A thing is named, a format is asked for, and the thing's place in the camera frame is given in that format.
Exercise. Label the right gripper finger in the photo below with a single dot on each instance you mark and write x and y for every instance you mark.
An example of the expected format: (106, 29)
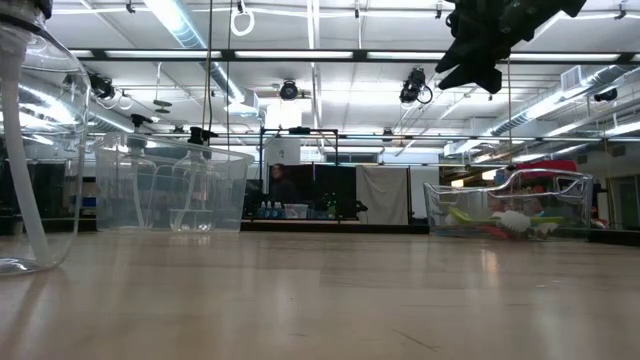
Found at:
(467, 77)
(465, 56)

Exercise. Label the green dish brush white bristles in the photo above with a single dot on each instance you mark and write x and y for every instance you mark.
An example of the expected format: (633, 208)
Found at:
(462, 217)

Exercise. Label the clear soap bottle black pump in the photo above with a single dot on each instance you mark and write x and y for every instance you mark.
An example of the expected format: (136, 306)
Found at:
(200, 136)
(140, 121)
(20, 150)

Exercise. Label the red cabinet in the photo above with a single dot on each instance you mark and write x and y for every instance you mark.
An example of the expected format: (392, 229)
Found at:
(550, 165)

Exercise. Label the white panel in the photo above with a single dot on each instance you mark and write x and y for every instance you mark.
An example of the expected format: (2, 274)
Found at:
(422, 190)

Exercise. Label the grey hanging cloth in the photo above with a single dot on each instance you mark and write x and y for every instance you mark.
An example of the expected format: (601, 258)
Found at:
(382, 195)

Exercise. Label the red dish brush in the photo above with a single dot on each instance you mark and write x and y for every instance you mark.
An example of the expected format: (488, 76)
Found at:
(492, 233)

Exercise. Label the black aluminium crossbeam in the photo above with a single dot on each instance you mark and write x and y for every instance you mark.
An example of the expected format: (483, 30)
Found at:
(300, 56)

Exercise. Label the black partition screen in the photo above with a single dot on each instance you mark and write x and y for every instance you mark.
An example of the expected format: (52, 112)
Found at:
(340, 185)

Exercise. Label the round black spotlight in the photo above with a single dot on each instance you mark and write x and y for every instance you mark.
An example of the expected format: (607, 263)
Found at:
(288, 90)

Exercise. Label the small clear container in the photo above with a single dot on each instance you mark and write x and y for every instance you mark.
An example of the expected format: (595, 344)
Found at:
(297, 211)

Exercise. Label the person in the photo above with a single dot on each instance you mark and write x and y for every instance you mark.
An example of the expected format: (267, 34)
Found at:
(282, 192)

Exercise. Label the large square clear plastic tub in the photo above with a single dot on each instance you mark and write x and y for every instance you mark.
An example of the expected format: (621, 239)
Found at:
(230, 190)

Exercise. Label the black metal frame stand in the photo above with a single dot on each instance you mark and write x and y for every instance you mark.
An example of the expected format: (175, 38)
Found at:
(300, 130)

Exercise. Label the black aluminium table frame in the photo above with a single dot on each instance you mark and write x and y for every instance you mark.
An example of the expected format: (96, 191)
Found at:
(350, 227)

